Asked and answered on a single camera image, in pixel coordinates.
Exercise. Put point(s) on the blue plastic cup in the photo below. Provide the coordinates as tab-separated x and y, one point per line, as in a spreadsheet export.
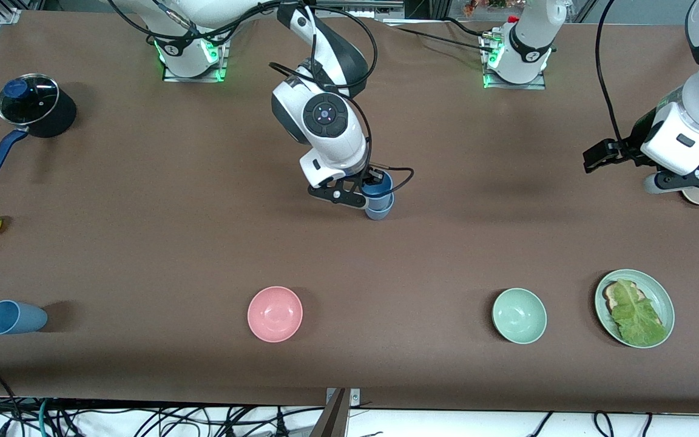
14	317
387	189

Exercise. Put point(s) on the pale green plate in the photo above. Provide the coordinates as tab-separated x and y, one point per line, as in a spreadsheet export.
659	291

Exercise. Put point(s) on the dark blue saucepan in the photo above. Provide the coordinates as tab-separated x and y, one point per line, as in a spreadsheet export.
61	121

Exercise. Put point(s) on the metal table bracket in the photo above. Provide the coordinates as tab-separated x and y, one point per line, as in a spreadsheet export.
337	419

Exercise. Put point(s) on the silver metal box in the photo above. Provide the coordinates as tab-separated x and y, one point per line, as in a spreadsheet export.
355	9

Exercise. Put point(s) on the blue cup holding tissue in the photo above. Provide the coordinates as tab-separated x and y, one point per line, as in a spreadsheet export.
380	213

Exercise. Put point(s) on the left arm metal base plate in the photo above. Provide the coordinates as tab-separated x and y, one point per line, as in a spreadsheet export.
516	86

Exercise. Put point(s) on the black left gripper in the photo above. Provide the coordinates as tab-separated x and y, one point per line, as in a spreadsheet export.
633	143

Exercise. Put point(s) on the toast bread slice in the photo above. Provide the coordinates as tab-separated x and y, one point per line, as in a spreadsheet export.
611	297

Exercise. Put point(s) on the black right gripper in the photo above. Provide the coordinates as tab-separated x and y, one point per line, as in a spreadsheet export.
374	177

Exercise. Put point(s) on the pink bowl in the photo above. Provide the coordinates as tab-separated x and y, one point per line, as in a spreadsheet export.
275	314

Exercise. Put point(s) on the pale green bowl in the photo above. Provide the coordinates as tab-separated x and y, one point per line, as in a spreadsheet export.
519	315

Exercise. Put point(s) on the glass lid with blue knob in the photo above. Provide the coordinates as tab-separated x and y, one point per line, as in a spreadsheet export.
34	103

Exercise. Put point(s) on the green lettuce leaf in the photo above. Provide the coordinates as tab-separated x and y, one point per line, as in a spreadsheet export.
638	318

